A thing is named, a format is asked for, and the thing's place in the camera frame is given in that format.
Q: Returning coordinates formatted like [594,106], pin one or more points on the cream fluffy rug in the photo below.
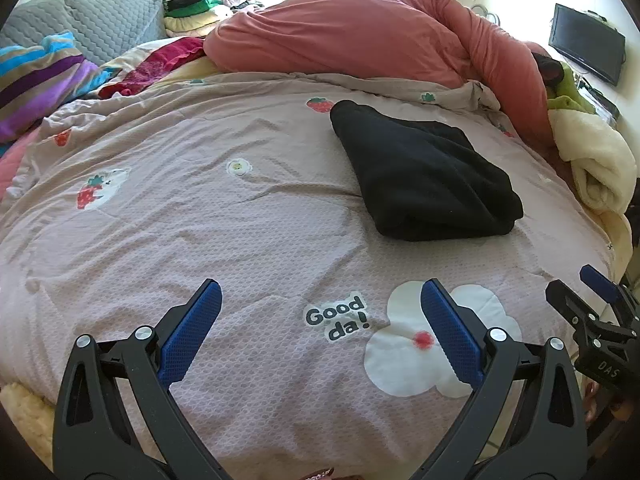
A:
[22,425]

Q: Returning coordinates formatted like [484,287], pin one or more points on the pink quilted bedsheet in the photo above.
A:
[15,165]

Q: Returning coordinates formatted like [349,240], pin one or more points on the red velvet garment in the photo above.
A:
[155,62]

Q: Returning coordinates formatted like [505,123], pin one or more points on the grey quilted pillow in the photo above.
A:
[100,20]

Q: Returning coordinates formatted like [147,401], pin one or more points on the striped pillow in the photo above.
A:
[40,85]

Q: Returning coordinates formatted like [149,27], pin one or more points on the printed pink-grey quilt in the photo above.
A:
[200,235]

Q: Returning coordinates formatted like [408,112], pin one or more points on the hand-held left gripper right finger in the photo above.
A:
[452,330]

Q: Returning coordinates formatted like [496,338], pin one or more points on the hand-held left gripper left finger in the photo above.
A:
[192,330]

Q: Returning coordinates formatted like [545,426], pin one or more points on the cream fleece blanket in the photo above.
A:
[595,160]

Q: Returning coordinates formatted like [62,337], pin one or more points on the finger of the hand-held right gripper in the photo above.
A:
[570,305]
[597,280]

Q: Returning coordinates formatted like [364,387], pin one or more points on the dark brown plush item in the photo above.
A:
[549,69]

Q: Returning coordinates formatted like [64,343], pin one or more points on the black monitor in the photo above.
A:
[587,42]

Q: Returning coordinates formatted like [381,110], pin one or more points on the cream folded garment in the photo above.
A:
[195,24]

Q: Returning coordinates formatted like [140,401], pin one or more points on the salmon pink duvet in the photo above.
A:
[325,35]

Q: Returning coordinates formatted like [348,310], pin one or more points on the black sweater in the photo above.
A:
[425,175]

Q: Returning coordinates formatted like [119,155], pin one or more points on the green folded garment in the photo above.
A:
[200,7]

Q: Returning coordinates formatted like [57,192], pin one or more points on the person's right hand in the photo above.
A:
[595,402]

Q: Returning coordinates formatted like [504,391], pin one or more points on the pale yellow sheet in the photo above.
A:
[192,72]

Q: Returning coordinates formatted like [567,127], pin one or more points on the green plush cloth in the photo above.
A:
[570,92]

